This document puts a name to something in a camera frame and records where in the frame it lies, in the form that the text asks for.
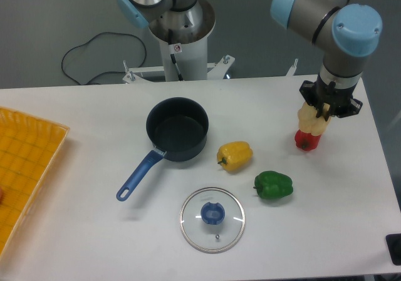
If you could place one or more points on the red bell pepper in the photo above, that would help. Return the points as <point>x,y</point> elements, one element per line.
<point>306,141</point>

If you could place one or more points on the pale bread piece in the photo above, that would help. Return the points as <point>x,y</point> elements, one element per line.
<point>309,123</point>

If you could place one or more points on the yellow bell pepper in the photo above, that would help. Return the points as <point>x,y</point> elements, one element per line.
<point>234,155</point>

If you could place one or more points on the green bell pepper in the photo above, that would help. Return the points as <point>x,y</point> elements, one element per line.
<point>272,185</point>

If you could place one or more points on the black object at table corner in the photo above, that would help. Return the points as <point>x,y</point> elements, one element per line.
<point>394,244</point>

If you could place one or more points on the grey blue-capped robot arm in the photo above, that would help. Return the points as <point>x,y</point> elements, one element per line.
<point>347,33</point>

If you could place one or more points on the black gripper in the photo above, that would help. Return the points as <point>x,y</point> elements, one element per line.
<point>336,102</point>

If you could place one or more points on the dark saucepan with blue handle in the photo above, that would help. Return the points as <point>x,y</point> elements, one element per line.
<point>177,128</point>

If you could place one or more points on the yellow woven basket tray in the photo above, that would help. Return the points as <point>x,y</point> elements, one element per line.
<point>29,146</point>

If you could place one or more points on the glass lid with blue knob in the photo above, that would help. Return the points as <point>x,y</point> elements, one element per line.
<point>212,220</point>

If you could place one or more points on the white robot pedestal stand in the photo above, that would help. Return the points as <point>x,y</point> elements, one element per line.
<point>182,38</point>

